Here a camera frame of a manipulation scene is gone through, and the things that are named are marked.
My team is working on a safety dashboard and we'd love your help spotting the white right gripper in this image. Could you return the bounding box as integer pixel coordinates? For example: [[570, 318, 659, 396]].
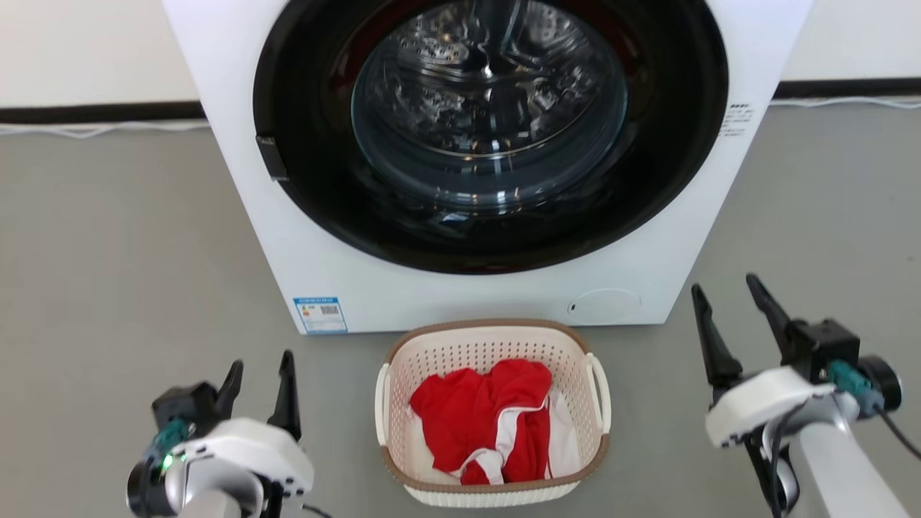
[[691, 273, 835, 449]]

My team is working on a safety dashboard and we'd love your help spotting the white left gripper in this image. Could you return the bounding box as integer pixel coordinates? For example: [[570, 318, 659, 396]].
[[167, 350, 314, 497]]

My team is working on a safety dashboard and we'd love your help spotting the cream perforated laundry basket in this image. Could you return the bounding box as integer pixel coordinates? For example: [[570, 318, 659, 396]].
[[374, 319, 612, 507]]

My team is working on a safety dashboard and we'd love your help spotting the blue energy label sticker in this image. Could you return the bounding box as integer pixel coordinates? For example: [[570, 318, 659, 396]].
[[293, 296, 348, 335]]

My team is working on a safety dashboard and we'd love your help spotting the round white filter cover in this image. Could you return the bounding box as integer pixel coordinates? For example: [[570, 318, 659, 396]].
[[567, 288, 641, 324]]

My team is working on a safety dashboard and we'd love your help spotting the white front-load washing machine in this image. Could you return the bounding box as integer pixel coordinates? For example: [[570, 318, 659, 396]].
[[161, 0, 815, 336]]

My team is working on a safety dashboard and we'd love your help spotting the red garment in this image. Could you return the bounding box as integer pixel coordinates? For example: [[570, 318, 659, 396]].
[[409, 359, 553, 485]]

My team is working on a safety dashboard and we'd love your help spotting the white garment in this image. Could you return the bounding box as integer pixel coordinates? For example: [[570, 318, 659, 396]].
[[410, 392, 581, 483]]

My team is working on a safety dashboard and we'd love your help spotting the small printed text label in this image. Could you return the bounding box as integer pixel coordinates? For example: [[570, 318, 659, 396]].
[[720, 103, 753, 137]]

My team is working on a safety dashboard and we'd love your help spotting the round black glass washer door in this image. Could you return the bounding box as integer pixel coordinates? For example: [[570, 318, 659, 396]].
[[253, 0, 729, 276]]

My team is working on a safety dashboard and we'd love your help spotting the steel washer drum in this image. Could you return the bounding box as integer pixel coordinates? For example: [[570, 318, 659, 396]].
[[351, 0, 628, 209]]

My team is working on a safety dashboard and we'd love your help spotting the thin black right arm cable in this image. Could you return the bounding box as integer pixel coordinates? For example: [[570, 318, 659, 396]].
[[879, 412, 921, 461]]

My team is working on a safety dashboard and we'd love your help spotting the black door handle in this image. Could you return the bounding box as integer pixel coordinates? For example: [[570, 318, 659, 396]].
[[256, 135, 289, 182]]

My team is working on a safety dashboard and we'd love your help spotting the white floor cable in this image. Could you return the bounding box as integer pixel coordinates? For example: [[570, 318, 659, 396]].
[[768, 96, 921, 110], [0, 119, 211, 139]]

